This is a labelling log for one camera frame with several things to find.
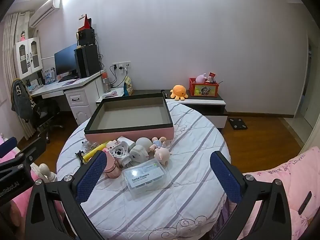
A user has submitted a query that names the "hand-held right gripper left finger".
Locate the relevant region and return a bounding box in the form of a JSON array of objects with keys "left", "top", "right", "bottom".
[{"left": 24, "top": 151, "right": 108, "bottom": 240}]

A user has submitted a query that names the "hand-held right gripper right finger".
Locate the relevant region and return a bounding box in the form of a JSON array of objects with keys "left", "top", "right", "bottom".
[{"left": 209, "top": 151, "right": 293, "bottom": 240}]

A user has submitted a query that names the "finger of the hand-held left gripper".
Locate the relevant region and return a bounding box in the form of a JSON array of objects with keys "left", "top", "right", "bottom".
[
  {"left": 0, "top": 137, "right": 18, "bottom": 158},
  {"left": 15, "top": 137, "right": 47, "bottom": 167}
]

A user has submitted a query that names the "pink round jar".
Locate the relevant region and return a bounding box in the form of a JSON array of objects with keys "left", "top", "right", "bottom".
[{"left": 104, "top": 152, "right": 123, "bottom": 179}]

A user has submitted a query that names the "small black toy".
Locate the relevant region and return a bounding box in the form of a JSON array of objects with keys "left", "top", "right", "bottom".
[{"left": 75, "top": 150, "right": 87, "bottom": 165}]

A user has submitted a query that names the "yellow tube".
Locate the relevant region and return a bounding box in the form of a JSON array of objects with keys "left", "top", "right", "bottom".
[{"left": 82, "top": 142, "right": 109, "bottom": 161}]

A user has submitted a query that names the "pink pig toy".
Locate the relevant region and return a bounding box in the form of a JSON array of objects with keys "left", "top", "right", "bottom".
[{"left": 105, "top": 141, "right": 118, "bottom": 153}]

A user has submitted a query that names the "white plastic bottle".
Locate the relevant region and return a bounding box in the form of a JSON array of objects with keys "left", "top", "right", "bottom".
[{"left": 109, "top": 136, "right": 137, "bottom": 167}]

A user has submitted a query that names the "white round robot toy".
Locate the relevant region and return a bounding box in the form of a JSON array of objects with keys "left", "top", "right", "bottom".
[{"left": 129, "top": 137, "right": 155, "bottom": 165}]

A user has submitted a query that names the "clear dental floss box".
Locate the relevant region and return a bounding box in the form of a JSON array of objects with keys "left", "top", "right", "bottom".
[{"left": 122, "top": 160, "right": 172, "bottom": 200}]

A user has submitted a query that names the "pink storage box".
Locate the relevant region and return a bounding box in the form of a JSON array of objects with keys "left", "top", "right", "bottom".
[{"left": 84, "top": 93, "right": 174, "bottom": 143}]

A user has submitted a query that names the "pink pig figurine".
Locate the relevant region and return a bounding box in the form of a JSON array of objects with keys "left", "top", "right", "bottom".
[{"left": 153, "top": 146, "right": 172, "bottom": 165}]

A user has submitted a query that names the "blue dress doll figurine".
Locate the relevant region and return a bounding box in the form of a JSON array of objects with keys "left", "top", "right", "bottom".
[{"left": 150, "top": 137, "right": 168, "bottom": 153}]

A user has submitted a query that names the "clear plastic trinket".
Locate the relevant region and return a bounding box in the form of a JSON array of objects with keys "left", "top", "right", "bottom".
[{"left": 84, "top": 140, "right": 100, "bottom": 150}]

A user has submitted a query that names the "black office chair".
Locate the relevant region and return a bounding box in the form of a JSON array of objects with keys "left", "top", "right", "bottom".
[{"left": 30, "top": 97, "right": 64, "bottom": 133}]

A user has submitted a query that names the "dark jacket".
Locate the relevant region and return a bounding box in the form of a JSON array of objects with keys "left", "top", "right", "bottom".
[{"left": 11, "top": 79, "right": 34, "bottom": 120}]

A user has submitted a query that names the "pink blanket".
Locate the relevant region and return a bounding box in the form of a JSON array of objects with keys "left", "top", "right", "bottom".
[{"left": 236, "top": 146, "right": 320, "bottom": 240}]

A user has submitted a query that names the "black bathroom scale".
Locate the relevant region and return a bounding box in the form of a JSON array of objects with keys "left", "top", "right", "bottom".
[{"left": 228, "top": 117, "right": 248, "bottom": 130}]

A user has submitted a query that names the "white desk with drawers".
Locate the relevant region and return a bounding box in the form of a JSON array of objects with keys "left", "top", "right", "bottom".
[{"left": 29, "top": 70, "right": 105, "bottom": 125}]

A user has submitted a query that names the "black white low cabinet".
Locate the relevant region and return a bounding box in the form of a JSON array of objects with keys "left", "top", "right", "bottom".
[{"left": 131, "top": 89, "right": 228, "bottom": 129}]

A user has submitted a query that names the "black slim object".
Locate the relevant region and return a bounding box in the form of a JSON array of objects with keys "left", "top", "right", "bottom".
[{"left": 298, "top": 191, "right": 313, "bottom": 215}]

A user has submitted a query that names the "red plastic crate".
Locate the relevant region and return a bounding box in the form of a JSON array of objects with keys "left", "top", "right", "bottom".
[{"left": 189, "top": 77, "right": 217, "bottom": 97}]

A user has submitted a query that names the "red cap bottle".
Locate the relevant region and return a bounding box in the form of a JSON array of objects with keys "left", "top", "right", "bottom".
[{"left": 102, "top": 71, "right": 112, "bottom": 93}]

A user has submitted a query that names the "black computer monitor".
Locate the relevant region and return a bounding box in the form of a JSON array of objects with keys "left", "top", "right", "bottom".
[{"left": 54, "top": 43, "right": 78, "bottom": 77}]

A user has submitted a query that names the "yellow snack bag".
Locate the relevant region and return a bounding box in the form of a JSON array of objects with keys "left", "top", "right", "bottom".
[{"left": 124, "top": 76, "right": 134, "bottom": 96}]

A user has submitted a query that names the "orange octopus plush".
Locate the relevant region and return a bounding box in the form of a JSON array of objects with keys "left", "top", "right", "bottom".
[{"left": 170, "top": 84, "right": 188, "bottom": 102}]

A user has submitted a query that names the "black computer tower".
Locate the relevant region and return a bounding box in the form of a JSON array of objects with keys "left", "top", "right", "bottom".
[{"left": 74, "top": 45, "right": 100, "bottom": 79}]

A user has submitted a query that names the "black speaker box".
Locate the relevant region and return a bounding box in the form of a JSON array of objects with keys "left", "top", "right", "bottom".
[{"left": 76, "top": 28, "right": 96, "bottom": 47}]

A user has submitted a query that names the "red paper bag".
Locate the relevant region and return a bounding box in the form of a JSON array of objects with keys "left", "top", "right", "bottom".
[{"left": 78, "top": 14, "right": 92, "bottom": 32}]

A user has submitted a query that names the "white air conditioner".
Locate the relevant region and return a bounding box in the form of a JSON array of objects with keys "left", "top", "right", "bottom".
[{"left": 29, "top": 0, "right": 62, "bottom": 28}]

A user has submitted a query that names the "white wall cabinet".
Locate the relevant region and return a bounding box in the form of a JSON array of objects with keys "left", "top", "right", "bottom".
[{"left": 14, "top": 37, "right": 43, "bottom": 79}]

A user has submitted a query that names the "white door frame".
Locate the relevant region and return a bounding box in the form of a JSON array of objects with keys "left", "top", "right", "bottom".
[{"left": 292, "top": 36, "right": 314, "bottom": 120}]

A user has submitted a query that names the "black power cable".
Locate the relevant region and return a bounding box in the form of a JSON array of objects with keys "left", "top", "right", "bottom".
[{"left": 109, "top": 65, "right": 118, "bottom": 87}]

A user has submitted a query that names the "white wall outlet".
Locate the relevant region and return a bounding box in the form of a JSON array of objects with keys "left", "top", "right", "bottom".
[{"left": 112, "top": 61, "right": 131, "bottom": 71}]

